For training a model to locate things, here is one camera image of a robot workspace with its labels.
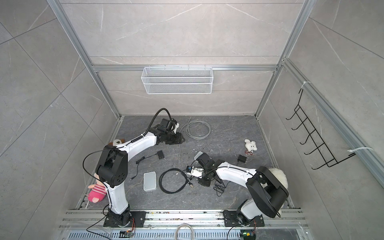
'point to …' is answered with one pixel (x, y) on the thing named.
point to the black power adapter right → (242, 158)
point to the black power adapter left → (160, 155)
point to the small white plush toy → (250, 145)
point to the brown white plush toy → (116, 142)
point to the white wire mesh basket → (177, 80)
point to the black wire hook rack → (328, 160)
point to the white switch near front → (149, 181)
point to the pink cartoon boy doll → (99, 190)
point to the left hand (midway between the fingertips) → (183, 137)
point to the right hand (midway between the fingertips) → (201, 175)
